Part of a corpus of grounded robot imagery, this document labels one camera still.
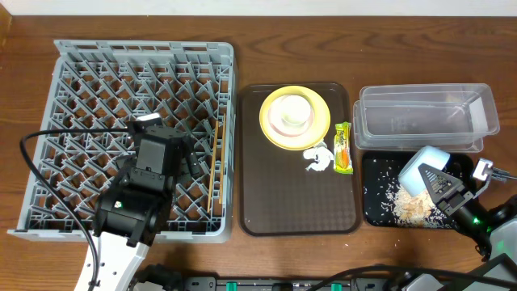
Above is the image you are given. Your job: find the light blue bowl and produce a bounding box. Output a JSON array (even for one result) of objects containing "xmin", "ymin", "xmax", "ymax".
[{"xmin": 397, "ymin": 145, "xmax": 451, "ymax": 198}]

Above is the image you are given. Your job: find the yellow green snack wrapper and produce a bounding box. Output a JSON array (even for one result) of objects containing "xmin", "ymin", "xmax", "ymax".
[{"xmin": 334, "ymin": 122, "xmax": 353, "ymax": 175}]

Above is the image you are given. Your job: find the cream cup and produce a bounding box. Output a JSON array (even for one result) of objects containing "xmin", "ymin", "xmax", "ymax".
[{"xmin": 280, "ymin": 95, "xmax": 312, "ymax": 125}]

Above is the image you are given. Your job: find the white tissue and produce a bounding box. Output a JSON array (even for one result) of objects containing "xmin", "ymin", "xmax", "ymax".
[{"xmin": 303, "ymin": 141, "xmax": 334, "ymax": 171}]

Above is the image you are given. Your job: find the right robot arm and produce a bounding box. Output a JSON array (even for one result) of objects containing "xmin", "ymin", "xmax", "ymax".
[{"xmin": 417, "ymin": 159, "xmax": 516, "ymax": 263}]

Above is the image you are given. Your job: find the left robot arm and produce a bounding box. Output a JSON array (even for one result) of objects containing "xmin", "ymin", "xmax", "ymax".
[{"xmin": 76, "ymin": 124, "xmax": 200, "ymax": 290}]

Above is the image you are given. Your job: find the black waste tray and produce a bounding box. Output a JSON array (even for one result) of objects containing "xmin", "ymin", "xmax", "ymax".
[{"xmin": 361, "ymin": 150, "xmax": 482, "ymax": 231}]

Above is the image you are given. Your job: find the grey dishwasher rack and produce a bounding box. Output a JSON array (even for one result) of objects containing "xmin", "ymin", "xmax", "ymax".
[{"xmin": 11, "ymin": 40, "xmax": 237, "ymax": 243}]

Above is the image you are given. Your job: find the spilled rice pile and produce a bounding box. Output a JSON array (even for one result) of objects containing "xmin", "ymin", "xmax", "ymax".
[{"xmin": 365, "ymin": 159, "xmax": 461, "ymax": 230}]

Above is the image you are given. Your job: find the clear plastic container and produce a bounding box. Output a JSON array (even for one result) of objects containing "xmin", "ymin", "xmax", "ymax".
[{"xmin": 352, "ymin": 83, "xmax": 500, "ymax": 153}]

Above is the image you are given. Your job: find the brown plastic serving tray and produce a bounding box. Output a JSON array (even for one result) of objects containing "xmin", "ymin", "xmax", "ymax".
[{"xmin": 236, "ymin": 85, "xmax": 362, "ymax": 237}]

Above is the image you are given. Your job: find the pink small plate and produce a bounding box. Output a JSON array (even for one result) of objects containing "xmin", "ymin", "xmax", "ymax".
[{"xmin": 268, "ymin": 95, "xmax": 313, "ymax": 137}]

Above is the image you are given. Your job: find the yellow plate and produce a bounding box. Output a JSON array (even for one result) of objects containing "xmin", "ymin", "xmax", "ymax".
[{"xmin": 259, "ymin": 86, "xmax": 330, "ymax": 150}]

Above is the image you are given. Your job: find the black cable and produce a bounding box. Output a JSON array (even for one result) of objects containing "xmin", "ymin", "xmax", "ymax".
[{"xmin": 19, "ymin": 128, "xmax": 134, "ymax": 291}]

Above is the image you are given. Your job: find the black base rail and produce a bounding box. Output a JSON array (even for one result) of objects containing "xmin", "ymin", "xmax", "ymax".
[{"xmin": 132, "ymin": 264, "xmax": 405, "ymax": 291}]

